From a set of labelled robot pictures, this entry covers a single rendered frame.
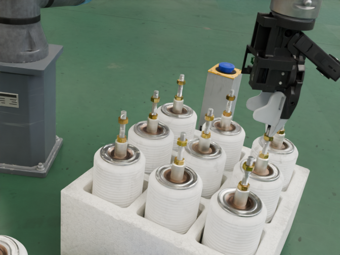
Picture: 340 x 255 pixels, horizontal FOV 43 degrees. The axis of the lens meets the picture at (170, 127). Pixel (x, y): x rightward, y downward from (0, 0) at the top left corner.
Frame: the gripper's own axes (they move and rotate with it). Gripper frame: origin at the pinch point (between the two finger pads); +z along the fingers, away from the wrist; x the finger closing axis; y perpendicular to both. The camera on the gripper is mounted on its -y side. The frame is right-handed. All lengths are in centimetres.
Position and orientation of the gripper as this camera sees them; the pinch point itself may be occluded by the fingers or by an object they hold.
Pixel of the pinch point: (274, 128)
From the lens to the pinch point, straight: 79.0
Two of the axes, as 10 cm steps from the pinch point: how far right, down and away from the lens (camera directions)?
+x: 1.2, 4.9, -8.6
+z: -1.3, 8.7, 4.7
